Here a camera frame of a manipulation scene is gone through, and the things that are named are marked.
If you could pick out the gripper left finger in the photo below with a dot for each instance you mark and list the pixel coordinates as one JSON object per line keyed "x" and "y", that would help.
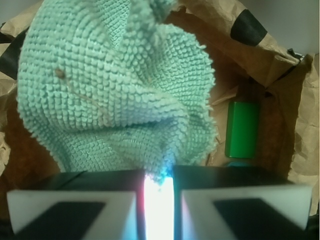
{"x": 107, "y": 205}

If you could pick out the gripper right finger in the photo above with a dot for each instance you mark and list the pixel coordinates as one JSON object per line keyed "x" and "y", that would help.
{"x": 238, "y": 203}

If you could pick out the light blue microfiber cloth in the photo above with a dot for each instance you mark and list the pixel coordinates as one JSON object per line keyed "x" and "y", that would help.
{"x": 107, "y": 85}

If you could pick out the blue textured ball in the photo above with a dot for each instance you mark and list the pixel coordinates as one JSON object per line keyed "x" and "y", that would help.
{"x": 237, "y": 164}

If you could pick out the green rectangular block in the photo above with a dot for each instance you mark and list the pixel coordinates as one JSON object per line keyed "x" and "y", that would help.
{"x": 242, "y": 130}

